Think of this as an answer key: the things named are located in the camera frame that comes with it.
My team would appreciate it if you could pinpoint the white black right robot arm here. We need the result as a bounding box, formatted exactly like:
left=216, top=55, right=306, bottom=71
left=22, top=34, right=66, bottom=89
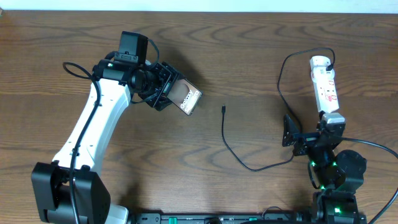
left=282, top=112, right=367, bottom=224

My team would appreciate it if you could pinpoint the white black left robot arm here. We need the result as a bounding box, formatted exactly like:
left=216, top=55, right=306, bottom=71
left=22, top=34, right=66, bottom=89
left=31, top=31, right=178, bottom=224

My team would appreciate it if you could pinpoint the white USB charger adapter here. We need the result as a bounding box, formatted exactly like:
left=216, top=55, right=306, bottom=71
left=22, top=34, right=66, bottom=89
left=311, top=66, right=335, bottom=83

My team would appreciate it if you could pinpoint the white power strip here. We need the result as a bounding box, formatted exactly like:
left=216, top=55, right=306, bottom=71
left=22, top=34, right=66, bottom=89
left=310, top=55, right=339, bottom=113

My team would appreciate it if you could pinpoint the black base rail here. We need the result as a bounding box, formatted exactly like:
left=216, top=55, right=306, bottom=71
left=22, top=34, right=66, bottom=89
left=127, top=212, right=368, bottom=224

